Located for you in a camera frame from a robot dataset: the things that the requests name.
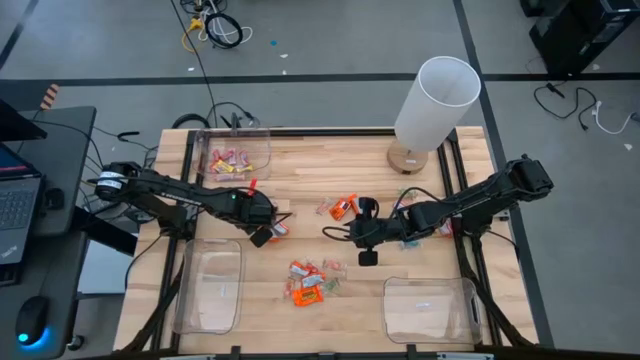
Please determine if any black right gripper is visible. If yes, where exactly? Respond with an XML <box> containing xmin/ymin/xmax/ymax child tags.
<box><xmin>358</xmin><ymin>196</ymin><xmax>401</xmax><ymax>267</ymax></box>

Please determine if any orange candy pack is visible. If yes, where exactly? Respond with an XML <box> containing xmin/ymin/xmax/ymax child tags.
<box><xmin>329</xmin><ymin>198</ymin><xmax>352</xmax><ymax>222</ymax></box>

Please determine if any clear plastic bin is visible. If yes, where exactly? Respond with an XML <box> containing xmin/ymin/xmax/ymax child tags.
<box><xmin>381</xmin><ymin>276</ymin><xmax>484</xmax><ymax>346</ymax></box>
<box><xmin>171</xmin><ymin>238</ymin><xmax>247</xmax><ymax>336</ymax></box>
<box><xmin>193</xmin><ymin>127</ymin><xmax>273</xmax><ymax>182</ymax></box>

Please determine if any large orange Reese's pack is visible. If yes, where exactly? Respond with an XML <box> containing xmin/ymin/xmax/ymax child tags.
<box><xmin>292</xmin><ymin>286</ymin><xmax>325</xmax><ymax>308</ymax></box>

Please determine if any white shade table lamp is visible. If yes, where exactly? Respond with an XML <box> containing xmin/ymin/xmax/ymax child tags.
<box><xmin>387</xmin><ymin>54</ymin><xmax>483</xmax><ymax>176</ymax></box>

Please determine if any small black desk device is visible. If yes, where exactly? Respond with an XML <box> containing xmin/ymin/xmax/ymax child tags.
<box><xmin>43</xmin><ymin>187</ymin><xmax>66</xmax><ymax>211</ymax></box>

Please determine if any black desk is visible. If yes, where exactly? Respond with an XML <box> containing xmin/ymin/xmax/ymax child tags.
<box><xmin>0</xmin><ymin>104</ymin><xmax>99</xmax><ymax>360</ymax></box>

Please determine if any black laptop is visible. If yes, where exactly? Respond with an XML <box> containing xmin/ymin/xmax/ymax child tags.
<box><xmin>0</xmin><ymin>142</ymin><xmax>45</xmax><ymax>266</ymax></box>

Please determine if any black computer mouse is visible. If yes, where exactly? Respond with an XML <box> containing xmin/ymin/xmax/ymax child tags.
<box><xmin>13</xmin><ymin>294</ymin><xmax>52</xmax><ymax>347</ymax></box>

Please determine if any orange black striped marker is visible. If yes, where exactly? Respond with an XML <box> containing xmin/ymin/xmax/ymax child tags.
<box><xmin>39</xmin><ymin>83</ymin><xmax>61</xmax><ymax>111</ymax></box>

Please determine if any black monitor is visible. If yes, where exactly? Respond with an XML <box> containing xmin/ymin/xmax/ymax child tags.
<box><xmin>0</xmin><ymin>97</ymin><xmax>49</xmax><ymax>144</ymax></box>

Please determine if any black computer tower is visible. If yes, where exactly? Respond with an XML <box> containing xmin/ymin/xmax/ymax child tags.
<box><xmin>519</xmin><ymin>0</ymin><xmax>640</xmax><ymax>77</ymax></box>

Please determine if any black cable bundle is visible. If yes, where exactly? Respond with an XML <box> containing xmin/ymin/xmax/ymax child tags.
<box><xmin>172</xmin><ymin>102</ymin><xmax>261</xmax><ymax>130</ymax></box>

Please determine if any long black floor cable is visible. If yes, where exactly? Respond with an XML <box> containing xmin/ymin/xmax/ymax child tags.
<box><xmin>169</xmin><ymin>0</ymin><xmax>219</xmax><ymax>127</ymax></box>

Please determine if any black coiled cable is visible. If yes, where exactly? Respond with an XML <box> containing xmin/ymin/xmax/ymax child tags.
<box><xmin>203</xmin><ymin>10</ymin><xmax>245</xmax><ymax>50</ymax></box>

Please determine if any white floor cable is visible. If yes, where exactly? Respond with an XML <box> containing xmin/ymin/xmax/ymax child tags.
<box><xmin>197</xmin><ymin>19</ymin><xmax>255</xmax><ymax>47</ymax></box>

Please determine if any yellow extension cable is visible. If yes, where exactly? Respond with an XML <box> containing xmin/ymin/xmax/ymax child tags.
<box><xmin>180</xmin><ymin>16</ymin><xmax>207</xmax><ymax>54</ymax></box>

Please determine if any black power cable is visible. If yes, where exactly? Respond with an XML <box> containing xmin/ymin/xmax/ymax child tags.
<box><xmin>532</xmin><ymin>81</ymin><xmax>600</xmax><ymax>133</ymax></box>

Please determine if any white charger cable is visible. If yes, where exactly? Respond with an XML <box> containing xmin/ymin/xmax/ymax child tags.
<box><xmin>591</xmin><ymin>99</ymin><xmax>640</xmax><ymax>136</ymax></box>

